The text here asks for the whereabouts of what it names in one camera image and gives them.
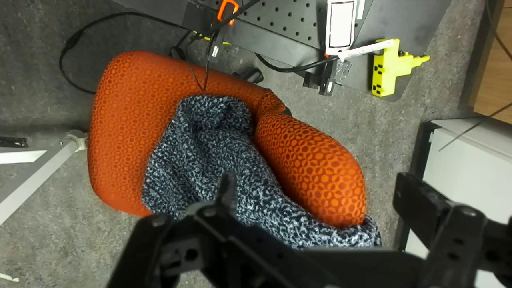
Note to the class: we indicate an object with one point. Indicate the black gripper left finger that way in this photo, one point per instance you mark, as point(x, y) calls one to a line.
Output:
point(227, 193)

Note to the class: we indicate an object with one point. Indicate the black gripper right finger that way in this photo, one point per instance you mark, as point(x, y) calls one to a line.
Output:
point(425, 205)

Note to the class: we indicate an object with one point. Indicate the blue white knitted blanket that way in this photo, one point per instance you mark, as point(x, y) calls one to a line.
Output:
point(212, 149)

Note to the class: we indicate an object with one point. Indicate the white cabinet panel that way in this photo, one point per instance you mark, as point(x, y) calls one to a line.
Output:
point(468, 170)

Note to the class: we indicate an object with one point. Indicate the yellow plug block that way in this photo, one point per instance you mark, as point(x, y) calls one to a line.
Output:
point(388, 66)

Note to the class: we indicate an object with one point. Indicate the wooden desk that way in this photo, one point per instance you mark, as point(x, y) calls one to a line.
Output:
point(496, 65)

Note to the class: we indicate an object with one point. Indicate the white table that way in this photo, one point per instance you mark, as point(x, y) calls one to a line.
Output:
point(36, 177)

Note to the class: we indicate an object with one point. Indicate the white label card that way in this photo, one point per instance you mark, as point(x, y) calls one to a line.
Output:
point(339, 26)

